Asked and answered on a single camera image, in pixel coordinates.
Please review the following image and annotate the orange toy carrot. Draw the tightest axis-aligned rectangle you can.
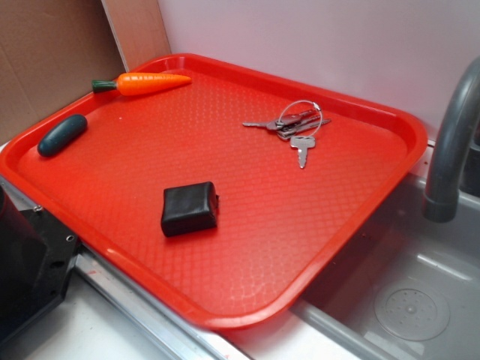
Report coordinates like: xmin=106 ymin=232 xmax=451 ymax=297
xmin=91 ymin=73 xmax=192 ymax=96

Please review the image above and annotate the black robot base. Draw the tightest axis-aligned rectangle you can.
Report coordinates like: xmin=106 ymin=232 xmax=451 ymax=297
xmin=1 ymin=190 xmax=80 ymax=346

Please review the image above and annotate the red plastic tray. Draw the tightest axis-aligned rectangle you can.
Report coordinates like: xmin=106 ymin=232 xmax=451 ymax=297
xmin=1 ymin=54 xmax=428 ymax=330

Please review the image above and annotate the black leather wallet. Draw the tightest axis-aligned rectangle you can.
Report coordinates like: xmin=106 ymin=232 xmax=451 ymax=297
xmin=160 ymin=181 xmax=219 ymax=237

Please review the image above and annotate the silver key bunch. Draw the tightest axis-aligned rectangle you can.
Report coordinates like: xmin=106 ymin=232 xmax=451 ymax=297
xmin=242 ymin=109 xmax=332 ymax=140

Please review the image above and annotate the silver single key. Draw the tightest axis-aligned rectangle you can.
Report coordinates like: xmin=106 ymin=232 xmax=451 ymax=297
xmin=290 ymin=136 xmax=316 ymax=169

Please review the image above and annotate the dark green oblong toy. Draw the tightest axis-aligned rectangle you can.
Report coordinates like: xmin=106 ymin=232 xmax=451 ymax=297
xmin=37 ymin=114 xmax=88 ymax=158

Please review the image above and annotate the grey faucet spout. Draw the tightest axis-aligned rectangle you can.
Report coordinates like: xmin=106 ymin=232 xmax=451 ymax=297
xmin=422 ymin=58 xmax=479 ymax=223

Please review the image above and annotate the grey plastic sink basin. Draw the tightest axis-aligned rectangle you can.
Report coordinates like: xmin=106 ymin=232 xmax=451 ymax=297
xmin=293 ymin=175 xmax=479 ymax=359

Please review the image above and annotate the sink drain cover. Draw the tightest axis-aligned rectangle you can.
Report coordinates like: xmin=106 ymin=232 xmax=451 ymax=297
xmin=373 ymin=285 xmax=450 ymax=341

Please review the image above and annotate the brown cardboard panel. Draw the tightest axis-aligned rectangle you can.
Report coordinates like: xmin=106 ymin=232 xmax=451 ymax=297
xmin=1 ymin=1 xmax=170 ymax=143

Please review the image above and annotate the wire key ring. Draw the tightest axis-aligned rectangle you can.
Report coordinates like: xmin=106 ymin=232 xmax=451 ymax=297
xmin=278 ymin=100 xmax=324 ymax=137

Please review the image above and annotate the metal counter edge rail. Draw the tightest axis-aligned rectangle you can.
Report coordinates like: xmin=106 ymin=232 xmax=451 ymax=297
xmin=0 ymin=175 xmax=241 ymax=360

